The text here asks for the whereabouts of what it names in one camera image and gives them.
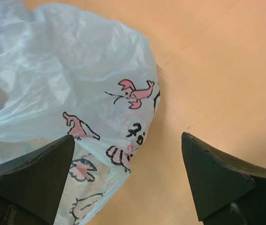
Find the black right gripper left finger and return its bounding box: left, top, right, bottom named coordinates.
left=0, top=135, right=75, bottom=225

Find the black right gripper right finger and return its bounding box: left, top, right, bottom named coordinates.
left=181, top=132, right=266, bottom=225

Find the light blue printed plastic bag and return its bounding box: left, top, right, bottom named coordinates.
left=0, top=0, right=160, bottom=225

